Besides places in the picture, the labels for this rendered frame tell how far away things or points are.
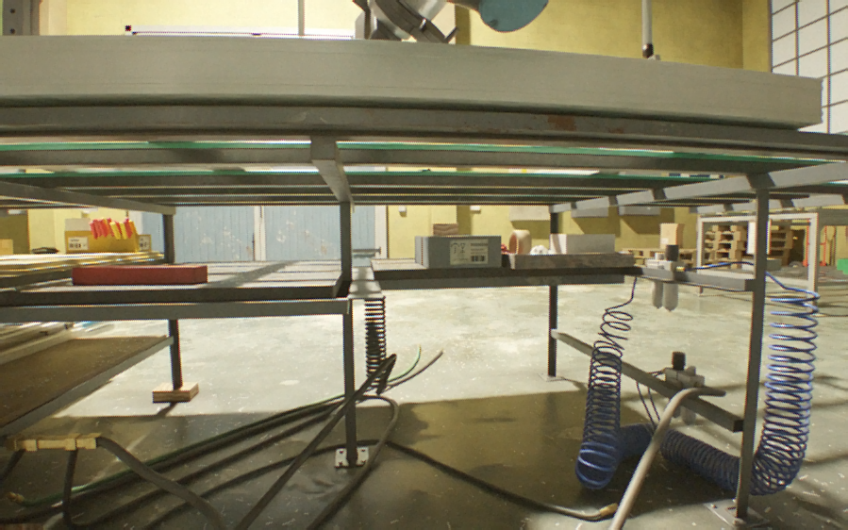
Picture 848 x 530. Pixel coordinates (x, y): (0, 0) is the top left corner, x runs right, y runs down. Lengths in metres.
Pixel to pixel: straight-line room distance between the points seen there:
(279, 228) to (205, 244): 1.19
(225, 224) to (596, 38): 7.16
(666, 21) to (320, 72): 9.45
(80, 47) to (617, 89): 0.68
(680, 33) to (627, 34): 1.13
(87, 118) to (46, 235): 7.55
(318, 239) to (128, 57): 6.49
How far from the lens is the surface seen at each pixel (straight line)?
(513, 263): 1.28
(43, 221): 8.21
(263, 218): 7.15
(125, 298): 1.04
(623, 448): 1.44
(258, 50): 0.59
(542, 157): 0.88
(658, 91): 0.70
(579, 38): 8.78
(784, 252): 8.95
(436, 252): 1.29
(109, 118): 0.64
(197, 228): 7.47
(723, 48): 10.51
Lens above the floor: 0.69
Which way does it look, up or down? 4 degrees down
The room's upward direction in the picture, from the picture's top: 1 degrees counter-clockwise
